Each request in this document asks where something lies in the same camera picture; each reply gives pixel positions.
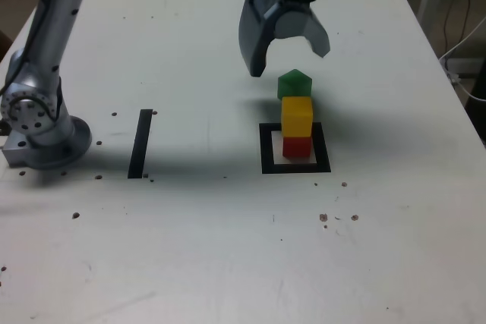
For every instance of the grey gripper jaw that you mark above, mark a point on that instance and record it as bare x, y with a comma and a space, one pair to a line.
250, 35
292, 25

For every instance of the green cube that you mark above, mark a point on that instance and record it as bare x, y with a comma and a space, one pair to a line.
294, 83

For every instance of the yellow cube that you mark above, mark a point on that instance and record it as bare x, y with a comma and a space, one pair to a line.
297, 117

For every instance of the red cube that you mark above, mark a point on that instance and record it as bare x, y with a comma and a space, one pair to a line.
297, 147

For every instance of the black tape square outline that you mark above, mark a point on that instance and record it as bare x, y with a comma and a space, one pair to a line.
266, 149

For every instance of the black tape strip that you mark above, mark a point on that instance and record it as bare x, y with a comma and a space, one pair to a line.
139, 143

